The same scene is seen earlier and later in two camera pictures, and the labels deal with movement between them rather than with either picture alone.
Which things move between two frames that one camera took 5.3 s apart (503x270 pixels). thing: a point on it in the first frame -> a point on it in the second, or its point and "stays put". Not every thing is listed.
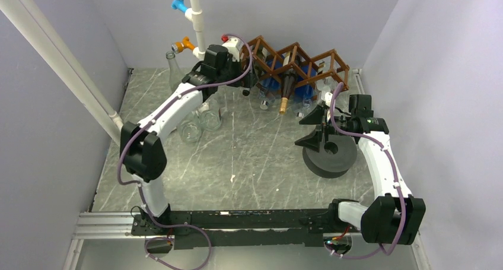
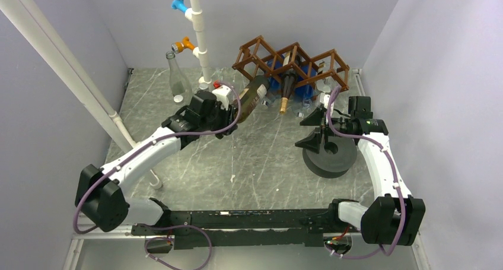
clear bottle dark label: [175, 73] stays put
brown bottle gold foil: [288, 80] stays put
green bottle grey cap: [252, 78] -> [258, 87]
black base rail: [244, 227] stays put
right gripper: [312, 140] stays put
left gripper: [238, 66] -> [228, 116]
